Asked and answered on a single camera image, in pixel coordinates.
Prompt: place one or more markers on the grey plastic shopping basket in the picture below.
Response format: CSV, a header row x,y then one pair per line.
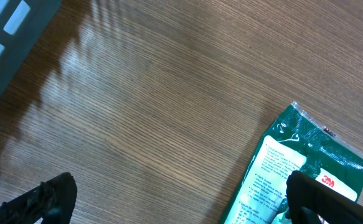
x,y
21,24

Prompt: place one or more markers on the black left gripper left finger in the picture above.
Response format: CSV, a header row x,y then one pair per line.
x,y
52,202

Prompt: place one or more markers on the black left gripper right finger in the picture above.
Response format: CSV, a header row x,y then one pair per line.
x,y
309,200

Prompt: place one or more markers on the green 3M sponge package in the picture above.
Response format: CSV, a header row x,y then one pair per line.
x,y
294,141

